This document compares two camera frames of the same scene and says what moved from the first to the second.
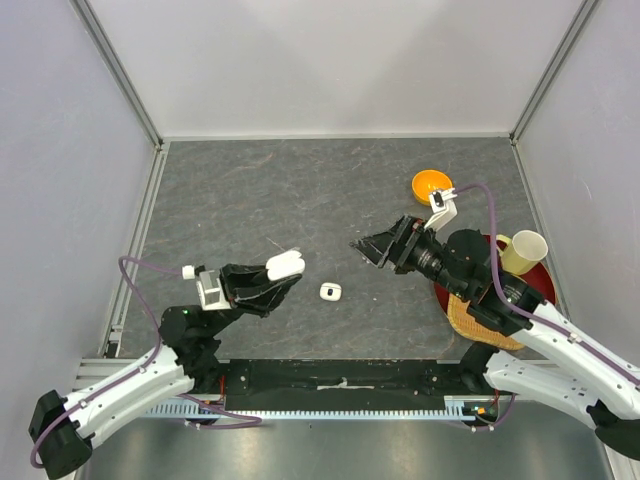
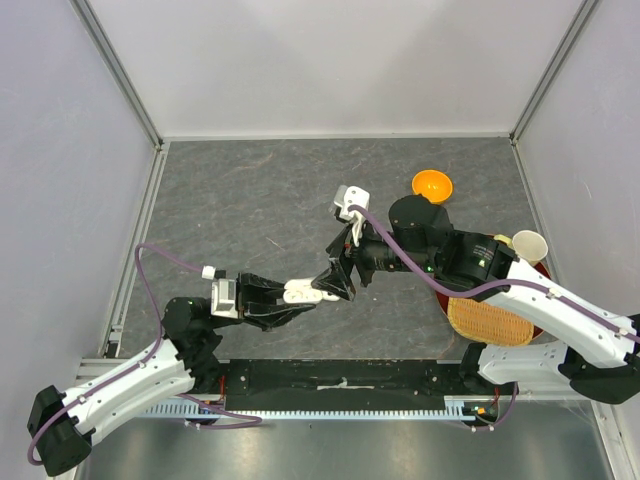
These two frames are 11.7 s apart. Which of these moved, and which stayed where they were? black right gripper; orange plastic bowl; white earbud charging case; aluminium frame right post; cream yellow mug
Moved: black right gripper
Stayed: white earbud charging case; cream yellow mug; aluminium frame right post; orange plastic bowl
